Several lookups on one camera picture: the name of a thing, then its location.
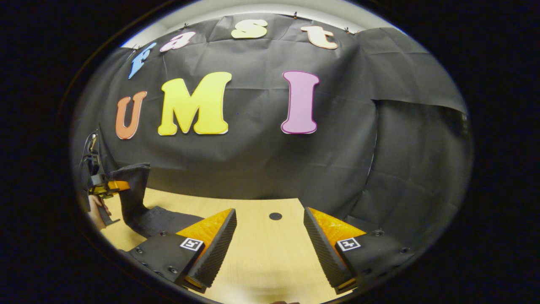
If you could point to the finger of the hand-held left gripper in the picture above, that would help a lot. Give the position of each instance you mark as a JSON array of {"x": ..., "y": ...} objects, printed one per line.
[{"x": 118, "y": 186}]

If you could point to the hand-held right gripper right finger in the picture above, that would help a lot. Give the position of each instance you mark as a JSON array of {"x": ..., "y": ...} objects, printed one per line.
[{"x": 322, "y": 253}]

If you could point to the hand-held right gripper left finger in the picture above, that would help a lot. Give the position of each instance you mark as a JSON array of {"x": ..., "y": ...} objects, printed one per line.
[{"x": 217, "y": 253}]

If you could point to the dark blue jeans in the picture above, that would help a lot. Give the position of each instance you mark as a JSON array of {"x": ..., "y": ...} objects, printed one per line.
[{"x": 139, "y": 211}]

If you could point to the black round table grommet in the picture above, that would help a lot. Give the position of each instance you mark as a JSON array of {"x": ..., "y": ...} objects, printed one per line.
[{"x": 275, "y": 216}]

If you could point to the black backdrop cloth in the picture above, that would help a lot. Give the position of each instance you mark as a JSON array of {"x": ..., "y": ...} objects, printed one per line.
[{"x": 261, "y": 169}]

